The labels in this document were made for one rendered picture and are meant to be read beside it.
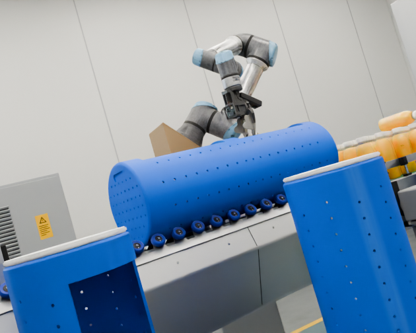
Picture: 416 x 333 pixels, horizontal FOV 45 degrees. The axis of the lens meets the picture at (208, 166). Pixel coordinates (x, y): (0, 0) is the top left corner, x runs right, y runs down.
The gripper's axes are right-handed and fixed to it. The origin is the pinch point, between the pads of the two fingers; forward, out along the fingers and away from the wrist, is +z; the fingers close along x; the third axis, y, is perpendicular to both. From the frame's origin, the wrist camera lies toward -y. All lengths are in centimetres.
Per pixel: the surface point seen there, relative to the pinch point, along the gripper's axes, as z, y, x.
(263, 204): 27.0, 17.7, 16.8
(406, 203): 43, -36, 34
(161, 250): 31, 61, 17
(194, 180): 13, 45, 20
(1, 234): 7, 71, -153
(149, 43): -141, -127, -260
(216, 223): 28, 40, 18
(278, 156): 12.0, 7.0, 19.8
